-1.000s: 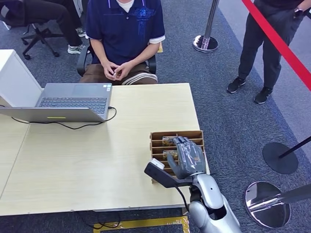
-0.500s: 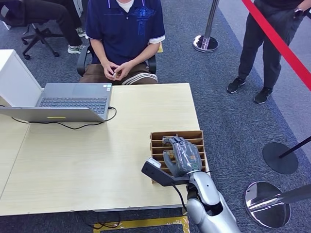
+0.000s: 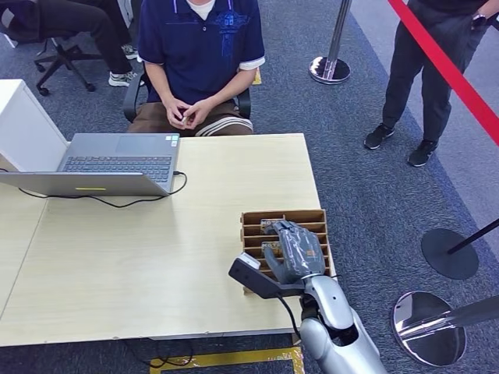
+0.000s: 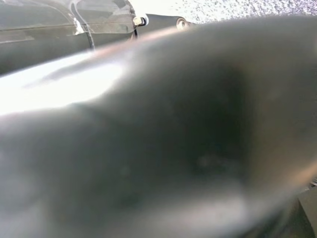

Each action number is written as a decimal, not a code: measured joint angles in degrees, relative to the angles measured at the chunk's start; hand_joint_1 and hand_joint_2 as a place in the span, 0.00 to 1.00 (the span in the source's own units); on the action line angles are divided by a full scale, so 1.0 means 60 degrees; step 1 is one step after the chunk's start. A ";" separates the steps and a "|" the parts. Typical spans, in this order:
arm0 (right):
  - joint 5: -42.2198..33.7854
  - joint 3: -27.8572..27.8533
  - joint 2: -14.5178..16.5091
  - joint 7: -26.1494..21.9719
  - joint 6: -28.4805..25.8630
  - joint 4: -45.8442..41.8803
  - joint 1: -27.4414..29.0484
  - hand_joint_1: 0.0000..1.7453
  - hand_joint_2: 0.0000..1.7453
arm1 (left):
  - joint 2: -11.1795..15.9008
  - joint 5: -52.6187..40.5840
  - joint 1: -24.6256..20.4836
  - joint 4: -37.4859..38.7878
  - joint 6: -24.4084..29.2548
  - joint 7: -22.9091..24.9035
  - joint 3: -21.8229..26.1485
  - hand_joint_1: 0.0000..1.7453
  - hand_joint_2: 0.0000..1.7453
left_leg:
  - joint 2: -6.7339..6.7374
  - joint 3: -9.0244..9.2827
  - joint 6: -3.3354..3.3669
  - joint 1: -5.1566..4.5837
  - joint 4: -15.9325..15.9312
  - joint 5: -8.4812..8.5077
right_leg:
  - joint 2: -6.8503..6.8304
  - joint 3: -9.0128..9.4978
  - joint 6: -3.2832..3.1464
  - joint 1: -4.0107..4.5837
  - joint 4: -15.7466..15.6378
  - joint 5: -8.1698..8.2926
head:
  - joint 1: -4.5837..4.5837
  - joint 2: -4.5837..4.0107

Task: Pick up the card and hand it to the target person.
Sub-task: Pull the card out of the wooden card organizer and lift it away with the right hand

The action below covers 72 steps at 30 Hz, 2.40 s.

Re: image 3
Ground black stanchion with round base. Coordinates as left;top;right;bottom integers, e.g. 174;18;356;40
420;217;499;281

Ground person's left hand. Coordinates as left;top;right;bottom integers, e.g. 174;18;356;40
182;98;214;132

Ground wooden slotted card holder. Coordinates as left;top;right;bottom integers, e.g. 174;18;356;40
239;209;337;296

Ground standing person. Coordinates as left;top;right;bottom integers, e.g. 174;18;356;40
363;0;499;168

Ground chrome stanchion with mirror base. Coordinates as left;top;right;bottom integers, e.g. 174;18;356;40
390;291;499;368

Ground person's right hand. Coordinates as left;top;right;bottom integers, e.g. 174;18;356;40
164;96;192;131

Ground red barrier belt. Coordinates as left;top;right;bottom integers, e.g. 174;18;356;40
387;0;499;147

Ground grey laptop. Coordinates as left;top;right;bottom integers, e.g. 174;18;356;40
0;132;180;198

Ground seated person in background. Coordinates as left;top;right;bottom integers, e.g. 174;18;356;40
0;0;140;88

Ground black office chair with armrests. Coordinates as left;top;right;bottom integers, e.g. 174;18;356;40
123;71;252;124

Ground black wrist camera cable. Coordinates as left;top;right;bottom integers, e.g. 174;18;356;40
276;293;302;340

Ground black cables under table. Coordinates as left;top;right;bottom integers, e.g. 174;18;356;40
122;337;195;369

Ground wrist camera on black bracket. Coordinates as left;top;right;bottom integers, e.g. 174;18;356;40
228;252;306;301

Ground black laptop cable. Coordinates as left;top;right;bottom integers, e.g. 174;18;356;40
0;168;188;210

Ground chrome stanchion with round base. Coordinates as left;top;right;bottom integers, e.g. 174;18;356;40
308;0;353;86

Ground black swivel chair base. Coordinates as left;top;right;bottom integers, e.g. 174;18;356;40
33;37;97;97

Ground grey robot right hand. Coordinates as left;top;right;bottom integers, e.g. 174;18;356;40
263;220;327;285

